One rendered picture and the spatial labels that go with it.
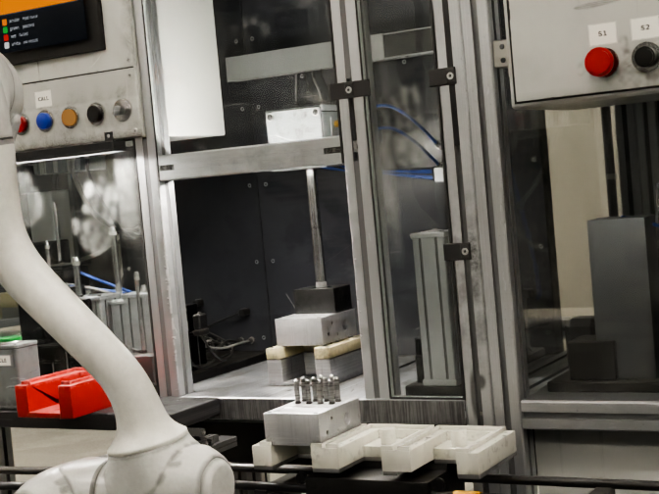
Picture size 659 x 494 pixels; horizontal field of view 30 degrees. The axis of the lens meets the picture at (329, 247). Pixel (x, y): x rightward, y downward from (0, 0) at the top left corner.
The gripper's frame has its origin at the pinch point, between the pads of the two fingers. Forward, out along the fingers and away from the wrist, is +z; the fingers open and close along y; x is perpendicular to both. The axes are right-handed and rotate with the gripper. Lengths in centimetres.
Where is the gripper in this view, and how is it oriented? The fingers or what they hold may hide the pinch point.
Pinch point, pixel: (216, 445)
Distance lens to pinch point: 191.0
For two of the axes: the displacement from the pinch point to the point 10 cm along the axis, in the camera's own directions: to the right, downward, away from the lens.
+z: 4.9, -0.9, 8.7
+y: -0.9, -9.9, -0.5
